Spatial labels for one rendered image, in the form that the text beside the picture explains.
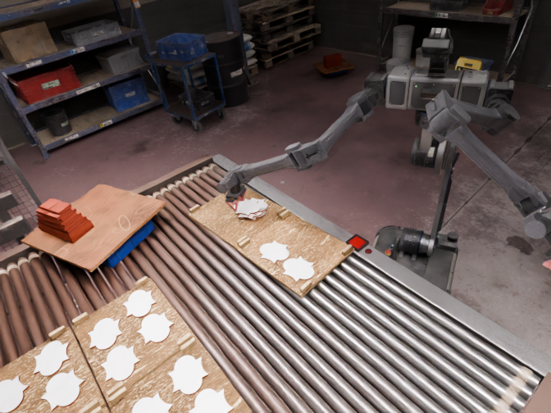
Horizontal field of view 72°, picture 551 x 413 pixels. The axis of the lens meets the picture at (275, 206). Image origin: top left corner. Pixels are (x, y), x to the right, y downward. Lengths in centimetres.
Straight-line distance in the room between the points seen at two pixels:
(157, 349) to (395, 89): 146
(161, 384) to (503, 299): 221
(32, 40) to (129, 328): 431
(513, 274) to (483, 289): 27
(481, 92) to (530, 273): 169
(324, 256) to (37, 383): 119
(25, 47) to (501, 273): 524
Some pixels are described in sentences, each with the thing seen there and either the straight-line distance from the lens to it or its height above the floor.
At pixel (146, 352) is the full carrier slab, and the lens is 157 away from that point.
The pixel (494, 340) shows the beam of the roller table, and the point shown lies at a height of 92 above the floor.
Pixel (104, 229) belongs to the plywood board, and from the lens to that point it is 200.
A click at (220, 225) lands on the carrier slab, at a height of 94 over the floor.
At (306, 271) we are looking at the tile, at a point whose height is 94.
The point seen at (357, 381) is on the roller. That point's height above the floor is 92.
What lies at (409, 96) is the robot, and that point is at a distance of 183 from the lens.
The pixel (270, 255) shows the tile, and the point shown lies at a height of 94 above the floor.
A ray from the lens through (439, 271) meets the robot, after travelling 264.
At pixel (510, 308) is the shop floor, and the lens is 290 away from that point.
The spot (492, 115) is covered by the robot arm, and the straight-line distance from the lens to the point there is 159.
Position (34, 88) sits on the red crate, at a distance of 546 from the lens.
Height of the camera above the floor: 217
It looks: 38 degrees down
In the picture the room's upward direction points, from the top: 8 degrees counter-clockwise
